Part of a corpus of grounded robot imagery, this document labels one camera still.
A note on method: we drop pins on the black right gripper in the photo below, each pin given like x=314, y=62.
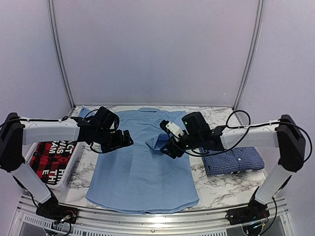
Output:
x=173, y=148

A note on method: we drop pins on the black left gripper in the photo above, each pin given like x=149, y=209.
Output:
x=119, y=142

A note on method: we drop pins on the light blue long sleeve shirt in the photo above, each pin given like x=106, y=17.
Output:
x=140, y=178

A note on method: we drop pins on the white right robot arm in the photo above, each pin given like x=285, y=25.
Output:
x=280, y=141

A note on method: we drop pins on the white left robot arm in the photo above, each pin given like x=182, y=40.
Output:
x=16, y=132

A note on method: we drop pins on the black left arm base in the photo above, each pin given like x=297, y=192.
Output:
x=53, y=210

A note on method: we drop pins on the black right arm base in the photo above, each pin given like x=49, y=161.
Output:
x=252, y=212

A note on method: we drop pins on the blue checked folded shirt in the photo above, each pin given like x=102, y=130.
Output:
x=237, y=160

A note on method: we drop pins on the red black plaid shirt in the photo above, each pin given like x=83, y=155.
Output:
x=51, y=159

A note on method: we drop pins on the white plastic laundry basket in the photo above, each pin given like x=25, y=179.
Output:
x=65, y=180

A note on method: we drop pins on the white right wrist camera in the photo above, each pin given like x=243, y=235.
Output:
x=174, y=129

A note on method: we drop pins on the left aluminium corner post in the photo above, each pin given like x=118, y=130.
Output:
x=58, y=52

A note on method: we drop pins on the aluminium corner post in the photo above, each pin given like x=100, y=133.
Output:
x=58, y=52
x=251, y=53

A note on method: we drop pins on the aluminium front frame rail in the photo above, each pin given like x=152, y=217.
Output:
x=99, y=222

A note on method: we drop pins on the right aluminium corner post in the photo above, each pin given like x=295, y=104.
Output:
x=251, y=53

